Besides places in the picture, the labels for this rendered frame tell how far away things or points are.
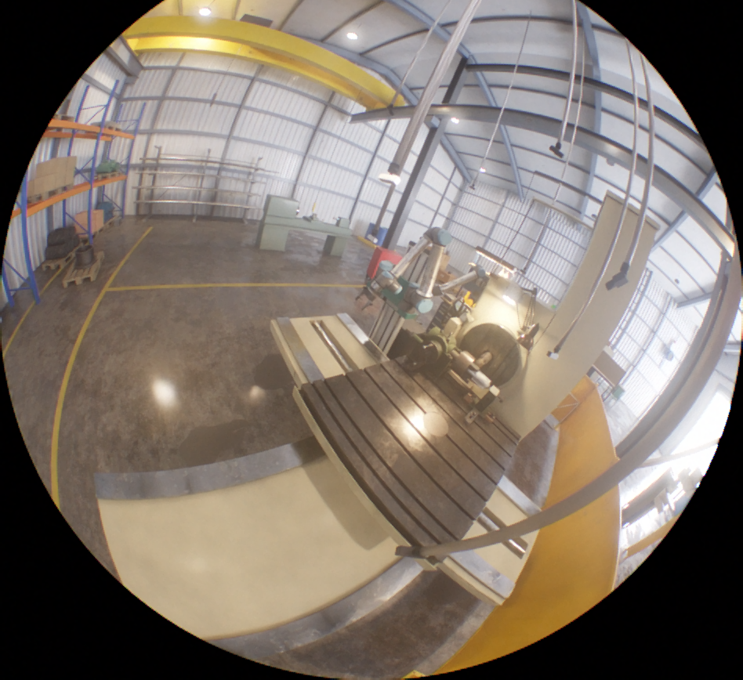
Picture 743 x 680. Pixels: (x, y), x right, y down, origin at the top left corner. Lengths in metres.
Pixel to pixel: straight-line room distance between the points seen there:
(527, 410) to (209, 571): 2.45
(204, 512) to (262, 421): 1.20
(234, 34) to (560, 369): 8.79
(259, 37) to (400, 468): 8.32
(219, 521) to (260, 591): 0.44
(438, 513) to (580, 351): 1.49
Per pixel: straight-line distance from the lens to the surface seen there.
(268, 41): 7.67
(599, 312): 1.96
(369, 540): 1.53
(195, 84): 10.44
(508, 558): 1.97
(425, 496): 1.23
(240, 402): 2.40
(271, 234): 6.22
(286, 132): 10.09
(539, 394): 2.07
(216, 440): 2.22
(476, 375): 1.74
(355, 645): 2.31
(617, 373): 10.36
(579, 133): 5.82
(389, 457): 1.21
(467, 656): 2.54
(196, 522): 1.50
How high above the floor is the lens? 2.00
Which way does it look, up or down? 26 degrees down
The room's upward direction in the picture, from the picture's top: 23 degrees clockwise
